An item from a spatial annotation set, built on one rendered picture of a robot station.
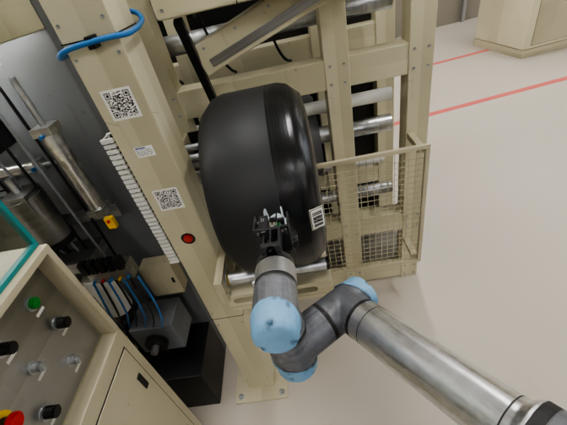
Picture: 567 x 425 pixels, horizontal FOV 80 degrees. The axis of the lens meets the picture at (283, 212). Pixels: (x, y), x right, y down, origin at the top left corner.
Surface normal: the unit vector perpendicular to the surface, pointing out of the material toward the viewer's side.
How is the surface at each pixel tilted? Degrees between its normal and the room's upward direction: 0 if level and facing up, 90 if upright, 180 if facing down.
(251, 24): 90
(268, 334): 85
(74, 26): 90
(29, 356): 90
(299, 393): 0
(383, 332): 28
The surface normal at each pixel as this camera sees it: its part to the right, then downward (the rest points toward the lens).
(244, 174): -0.08, 0.02
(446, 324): -0.18, -0.77
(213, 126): -0.41, -0.39
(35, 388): 0.98, -0.18
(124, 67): 0.04, 0.61
